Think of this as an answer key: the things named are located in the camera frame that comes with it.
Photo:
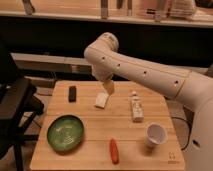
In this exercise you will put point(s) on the green plate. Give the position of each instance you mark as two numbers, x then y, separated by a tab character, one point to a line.
65	133

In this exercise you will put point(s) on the black chair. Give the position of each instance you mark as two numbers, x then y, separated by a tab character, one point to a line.
18	108

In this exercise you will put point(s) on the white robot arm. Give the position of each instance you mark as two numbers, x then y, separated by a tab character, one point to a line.
193	90

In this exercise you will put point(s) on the white sponge block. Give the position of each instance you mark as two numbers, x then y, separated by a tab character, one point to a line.
101	100

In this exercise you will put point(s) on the orange carrot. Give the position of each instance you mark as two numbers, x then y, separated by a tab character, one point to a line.
114	151

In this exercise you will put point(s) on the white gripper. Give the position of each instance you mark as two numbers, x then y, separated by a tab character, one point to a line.
104	76

